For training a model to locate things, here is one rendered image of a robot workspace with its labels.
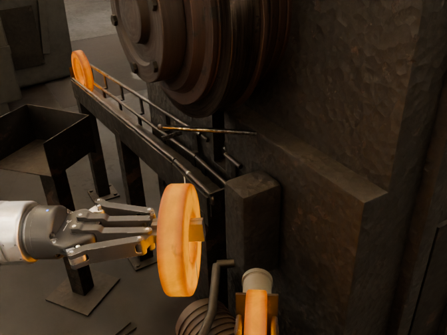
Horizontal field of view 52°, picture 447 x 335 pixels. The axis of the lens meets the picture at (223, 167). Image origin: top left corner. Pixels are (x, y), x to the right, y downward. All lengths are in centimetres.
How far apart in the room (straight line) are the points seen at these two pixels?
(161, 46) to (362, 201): 44
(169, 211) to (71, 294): 136
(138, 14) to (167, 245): 50
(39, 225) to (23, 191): 196
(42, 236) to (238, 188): 42
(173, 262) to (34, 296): 143
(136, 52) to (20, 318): 119
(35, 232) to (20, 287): 138
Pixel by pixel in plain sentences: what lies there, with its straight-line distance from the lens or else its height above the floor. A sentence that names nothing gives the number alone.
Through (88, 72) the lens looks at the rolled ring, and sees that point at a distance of 205.
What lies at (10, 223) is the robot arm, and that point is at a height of 95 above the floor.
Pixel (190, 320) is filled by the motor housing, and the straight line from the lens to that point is 105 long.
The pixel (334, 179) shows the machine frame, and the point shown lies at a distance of 83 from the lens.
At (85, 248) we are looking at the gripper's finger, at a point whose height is 93.
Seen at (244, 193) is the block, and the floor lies 80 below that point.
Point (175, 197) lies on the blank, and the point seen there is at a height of 98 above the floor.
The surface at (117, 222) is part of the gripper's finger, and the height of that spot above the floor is 93.
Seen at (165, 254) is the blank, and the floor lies 94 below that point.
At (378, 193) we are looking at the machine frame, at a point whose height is 87.
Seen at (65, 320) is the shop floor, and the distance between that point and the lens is 184.
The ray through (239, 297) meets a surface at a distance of 82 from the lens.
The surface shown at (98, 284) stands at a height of 1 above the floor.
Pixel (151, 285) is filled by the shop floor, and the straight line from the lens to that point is 187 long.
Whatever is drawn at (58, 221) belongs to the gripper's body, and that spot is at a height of 94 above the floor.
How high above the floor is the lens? 132
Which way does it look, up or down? 31 degrees down
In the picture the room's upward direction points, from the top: 2 degrees counter-clockwise
